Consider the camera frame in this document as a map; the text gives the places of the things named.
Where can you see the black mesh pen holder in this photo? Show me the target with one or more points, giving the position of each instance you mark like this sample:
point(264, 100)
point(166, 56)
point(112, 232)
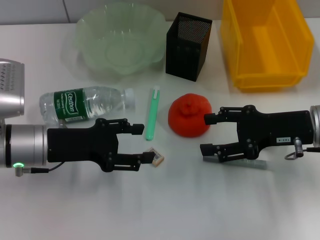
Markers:
point(185, 50)

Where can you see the beige eraser with barcode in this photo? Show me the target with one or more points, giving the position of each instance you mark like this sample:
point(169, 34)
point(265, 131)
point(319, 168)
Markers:
point(158, 158)

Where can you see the red-orange fruit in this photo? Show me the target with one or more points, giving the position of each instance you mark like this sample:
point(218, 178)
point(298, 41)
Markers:
point(187, 120)

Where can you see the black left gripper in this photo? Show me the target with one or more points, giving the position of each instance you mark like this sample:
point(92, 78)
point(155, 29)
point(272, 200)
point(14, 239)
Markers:
point(75, 145)

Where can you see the clear green-label water bottle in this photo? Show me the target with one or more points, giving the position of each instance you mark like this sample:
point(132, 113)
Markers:
point(82, 105)

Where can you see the yellow plastic bin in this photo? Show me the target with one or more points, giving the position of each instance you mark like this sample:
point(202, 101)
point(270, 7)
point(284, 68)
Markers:
point(267, 45)

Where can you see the grey marker pen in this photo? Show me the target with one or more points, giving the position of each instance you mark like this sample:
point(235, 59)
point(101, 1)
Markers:
point(250, 163)

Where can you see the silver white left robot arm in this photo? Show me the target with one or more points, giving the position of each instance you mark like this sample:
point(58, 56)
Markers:
point(22, 145)

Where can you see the green glass fruit plate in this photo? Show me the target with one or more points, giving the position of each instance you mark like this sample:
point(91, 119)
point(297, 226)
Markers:
point(120, 42)

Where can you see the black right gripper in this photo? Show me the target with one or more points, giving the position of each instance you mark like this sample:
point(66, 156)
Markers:
point(280, 130)

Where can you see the mint green pen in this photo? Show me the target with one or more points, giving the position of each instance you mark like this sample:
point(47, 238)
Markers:
point(152, 117)

